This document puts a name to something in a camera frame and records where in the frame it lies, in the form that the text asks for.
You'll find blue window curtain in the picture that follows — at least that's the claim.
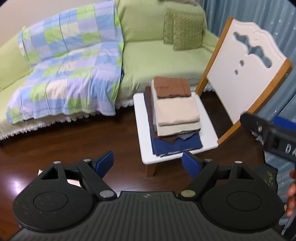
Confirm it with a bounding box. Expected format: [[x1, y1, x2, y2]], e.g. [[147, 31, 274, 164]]
[[199, 0, 296, 227]]

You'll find white wooden chair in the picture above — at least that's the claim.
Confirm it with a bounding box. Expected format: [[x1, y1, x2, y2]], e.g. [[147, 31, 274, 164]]
[[133, 16, 294, 179]]

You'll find dark blue folded cloth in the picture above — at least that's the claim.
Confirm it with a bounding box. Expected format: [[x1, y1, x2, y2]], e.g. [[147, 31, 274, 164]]
[[143, 91, 204, 158]]

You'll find beige cloth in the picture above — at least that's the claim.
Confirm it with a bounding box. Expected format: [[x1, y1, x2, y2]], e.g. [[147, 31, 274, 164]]
[[152, 79, 200, 126]]

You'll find green textured cushion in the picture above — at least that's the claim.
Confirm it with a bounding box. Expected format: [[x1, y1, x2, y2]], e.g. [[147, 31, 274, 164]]
[[173, 12, 204, 51], [164, 9, 175, 44]]

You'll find plaid blue green sheet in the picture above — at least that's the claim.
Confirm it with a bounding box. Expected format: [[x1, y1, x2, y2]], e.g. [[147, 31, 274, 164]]
[[6, 1, 124, 124]]

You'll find khaki folded cloth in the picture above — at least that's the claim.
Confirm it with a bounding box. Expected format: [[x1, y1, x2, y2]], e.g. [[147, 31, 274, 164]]
[[157, 121, 201, 137]]

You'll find person's right hand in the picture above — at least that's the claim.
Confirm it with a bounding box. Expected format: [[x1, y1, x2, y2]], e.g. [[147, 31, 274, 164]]
[[285, 182, 296, 216]]

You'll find green textured cushion front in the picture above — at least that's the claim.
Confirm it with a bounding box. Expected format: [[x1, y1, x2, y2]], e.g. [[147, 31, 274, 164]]
[[173, 12, 204, 51]]

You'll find dark brown folded cloth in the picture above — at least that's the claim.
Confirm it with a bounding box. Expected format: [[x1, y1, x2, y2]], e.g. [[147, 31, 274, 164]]
[[145, 85, 200, 145]]

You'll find light green sofa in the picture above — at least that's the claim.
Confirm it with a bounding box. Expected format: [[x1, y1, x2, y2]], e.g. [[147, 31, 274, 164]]
[[1, 1, 218, 140]]

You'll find green textured cushion back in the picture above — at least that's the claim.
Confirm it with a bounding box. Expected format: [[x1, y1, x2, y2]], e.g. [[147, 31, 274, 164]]
[[164, 9, 175, 44]]

